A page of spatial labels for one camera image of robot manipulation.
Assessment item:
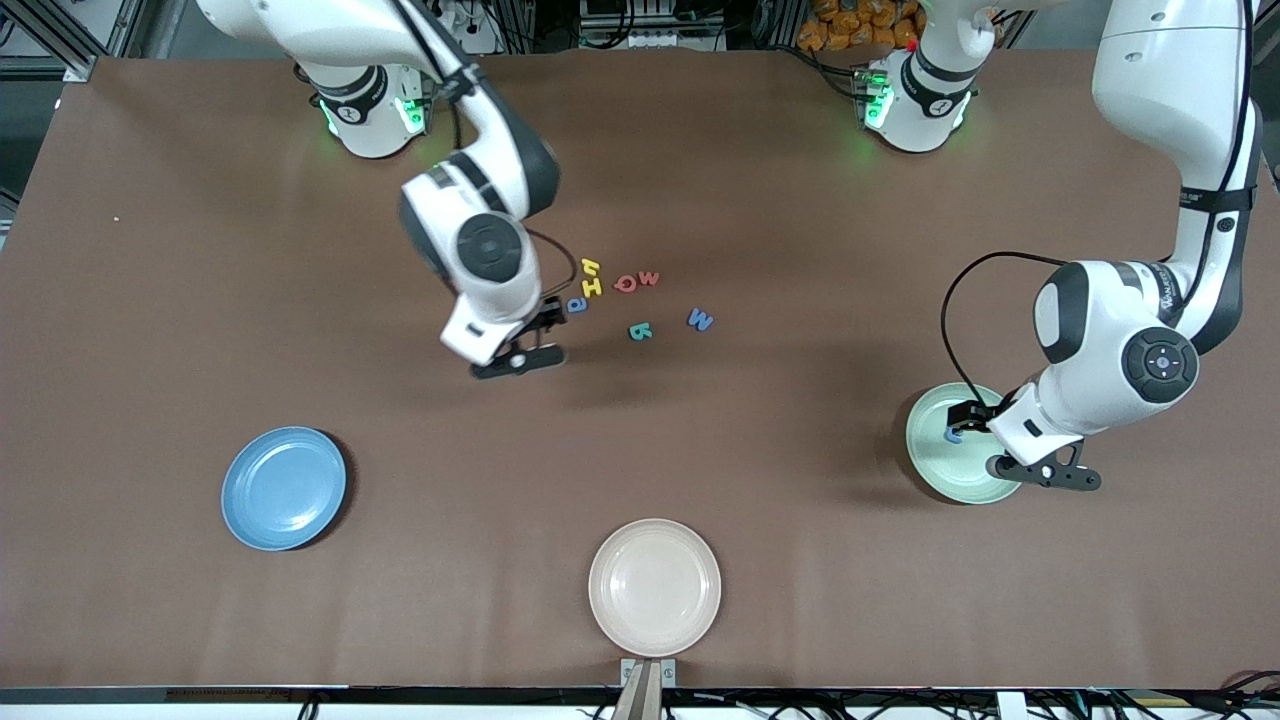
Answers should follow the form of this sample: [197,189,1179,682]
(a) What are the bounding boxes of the beige plate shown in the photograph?
[588,518,722,658]

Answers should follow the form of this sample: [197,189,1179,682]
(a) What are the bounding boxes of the blue plate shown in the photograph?
[221,427,348,552]

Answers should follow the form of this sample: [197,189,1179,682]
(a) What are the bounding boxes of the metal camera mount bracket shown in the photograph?
[620,658,677,720]

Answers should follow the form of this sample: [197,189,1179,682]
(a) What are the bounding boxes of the white power strip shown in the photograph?
[430,0,498,56]

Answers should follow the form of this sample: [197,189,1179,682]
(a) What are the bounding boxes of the orange snack bag pile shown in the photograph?
[797,0,923,53]

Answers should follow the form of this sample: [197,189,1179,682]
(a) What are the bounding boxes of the green plate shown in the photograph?
[905,382,1033,505]

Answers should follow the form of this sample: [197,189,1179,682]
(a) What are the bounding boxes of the brown table mat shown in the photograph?
[0,48,1280,691]

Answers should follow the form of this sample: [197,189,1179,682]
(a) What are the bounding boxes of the grey equipment rack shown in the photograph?
[578,0,727,51]

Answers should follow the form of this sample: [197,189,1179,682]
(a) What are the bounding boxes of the aluminium frame profile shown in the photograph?
[0,0,111,83]

